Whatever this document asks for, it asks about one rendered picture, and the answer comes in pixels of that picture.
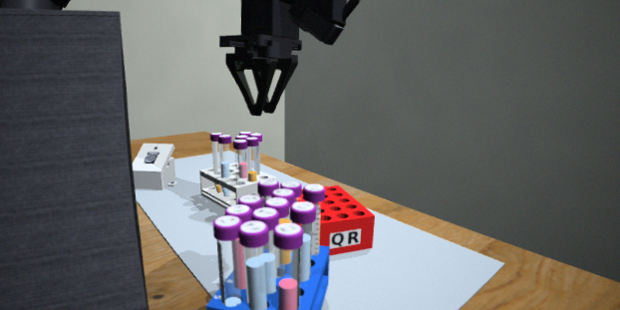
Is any blue tube rack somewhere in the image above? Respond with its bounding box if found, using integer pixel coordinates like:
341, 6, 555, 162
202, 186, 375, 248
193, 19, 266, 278
206, 245, 330, 310

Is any red tube rack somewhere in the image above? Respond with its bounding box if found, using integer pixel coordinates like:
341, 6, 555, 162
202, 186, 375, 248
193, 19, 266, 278
320, 185, 375, 255

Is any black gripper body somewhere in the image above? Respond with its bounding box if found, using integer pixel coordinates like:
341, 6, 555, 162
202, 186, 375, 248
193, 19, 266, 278
219, 0, 302, 60

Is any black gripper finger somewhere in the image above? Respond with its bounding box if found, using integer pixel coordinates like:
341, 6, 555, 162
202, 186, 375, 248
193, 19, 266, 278
225, 58, 278, 116
252, 59, 298, 114

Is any pink tube with white and purple cap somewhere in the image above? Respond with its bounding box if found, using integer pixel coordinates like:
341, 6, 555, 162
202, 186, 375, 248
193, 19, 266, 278
225, 204, 252, 290

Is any white tube rack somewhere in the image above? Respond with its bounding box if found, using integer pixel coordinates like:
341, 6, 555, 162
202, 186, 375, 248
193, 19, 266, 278
199, 163, 276, 209

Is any light grey bench mat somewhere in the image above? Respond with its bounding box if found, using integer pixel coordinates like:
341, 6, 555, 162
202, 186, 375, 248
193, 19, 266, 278
135, 154, 504, 310

